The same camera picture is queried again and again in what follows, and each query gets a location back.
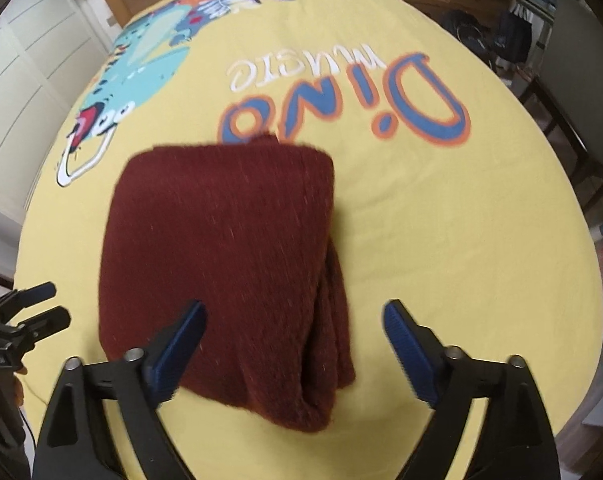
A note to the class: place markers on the yellow printed blanket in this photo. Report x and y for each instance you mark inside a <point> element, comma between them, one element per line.
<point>456,185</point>

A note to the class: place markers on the maroon knitted sweater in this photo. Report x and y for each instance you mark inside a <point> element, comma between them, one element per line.
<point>216,240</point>

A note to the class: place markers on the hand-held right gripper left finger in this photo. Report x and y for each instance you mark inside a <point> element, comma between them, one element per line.
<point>177,347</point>

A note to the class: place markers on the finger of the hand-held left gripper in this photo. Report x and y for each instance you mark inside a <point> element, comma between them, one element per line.
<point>34,291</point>
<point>46,321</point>

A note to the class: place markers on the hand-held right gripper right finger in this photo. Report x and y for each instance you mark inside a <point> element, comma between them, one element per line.
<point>410,355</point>

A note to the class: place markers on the black backpack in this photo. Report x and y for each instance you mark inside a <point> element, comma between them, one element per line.
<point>464,30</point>

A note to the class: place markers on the person's left hand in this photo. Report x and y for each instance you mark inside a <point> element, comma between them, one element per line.
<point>17,391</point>

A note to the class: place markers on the white wardrobe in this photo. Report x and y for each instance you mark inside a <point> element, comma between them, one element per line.
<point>31,75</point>

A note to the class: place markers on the dark wooden chair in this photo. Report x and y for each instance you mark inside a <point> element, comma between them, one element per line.
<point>581,85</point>

